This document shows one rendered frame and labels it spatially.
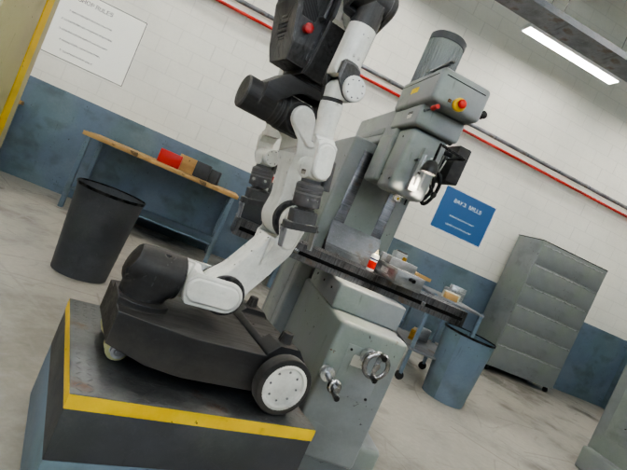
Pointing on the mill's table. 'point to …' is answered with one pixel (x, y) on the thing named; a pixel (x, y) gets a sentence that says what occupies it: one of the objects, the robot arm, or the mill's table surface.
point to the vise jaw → (400, 264)
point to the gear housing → (429, 123)
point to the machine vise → (397, 275)
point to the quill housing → (402, 166)
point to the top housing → (475, 103)
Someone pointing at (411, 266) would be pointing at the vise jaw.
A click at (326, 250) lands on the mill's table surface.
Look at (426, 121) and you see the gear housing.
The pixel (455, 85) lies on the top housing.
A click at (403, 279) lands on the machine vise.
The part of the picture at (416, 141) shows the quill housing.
